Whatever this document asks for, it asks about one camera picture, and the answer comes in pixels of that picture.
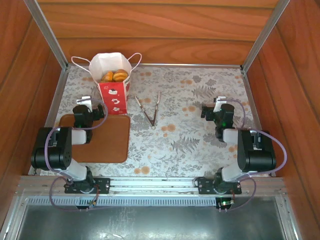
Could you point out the floral patterned tablecloth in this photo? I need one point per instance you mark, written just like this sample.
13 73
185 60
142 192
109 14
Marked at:
187 150

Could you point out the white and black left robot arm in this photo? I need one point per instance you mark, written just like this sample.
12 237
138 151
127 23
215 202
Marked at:
52 150

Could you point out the aluminium mounting rail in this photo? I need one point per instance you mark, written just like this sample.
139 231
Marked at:
150 186

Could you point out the metal tongs with cream tips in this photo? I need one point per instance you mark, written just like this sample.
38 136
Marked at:
152 123

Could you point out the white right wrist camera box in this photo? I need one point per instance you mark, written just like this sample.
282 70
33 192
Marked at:
218 105

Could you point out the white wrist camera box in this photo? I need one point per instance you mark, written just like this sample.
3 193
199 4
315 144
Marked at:
85 101
218 105

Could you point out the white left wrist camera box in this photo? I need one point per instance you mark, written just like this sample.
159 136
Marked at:
85 101

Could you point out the sugar dusted fake croissant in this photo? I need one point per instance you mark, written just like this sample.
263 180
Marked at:
108 76

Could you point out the grey metal sheet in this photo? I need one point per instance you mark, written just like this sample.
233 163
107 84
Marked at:
162 225

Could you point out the brown rectangular tray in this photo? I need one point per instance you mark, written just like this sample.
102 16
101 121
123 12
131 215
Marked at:
110 145

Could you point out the white and red paper bag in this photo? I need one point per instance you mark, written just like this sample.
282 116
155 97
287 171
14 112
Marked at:
115 100

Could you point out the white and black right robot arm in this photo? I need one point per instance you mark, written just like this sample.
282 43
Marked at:
257 155

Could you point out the ridged pale fake croissant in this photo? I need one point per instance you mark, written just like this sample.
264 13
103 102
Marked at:
120 75

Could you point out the connector board with green light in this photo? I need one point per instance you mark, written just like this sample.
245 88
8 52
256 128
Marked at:
225 203

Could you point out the aluminium frame post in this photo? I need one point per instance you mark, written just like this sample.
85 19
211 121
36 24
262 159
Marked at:
265 30
46 30

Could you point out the small connector board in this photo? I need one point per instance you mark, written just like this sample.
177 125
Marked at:
92 203

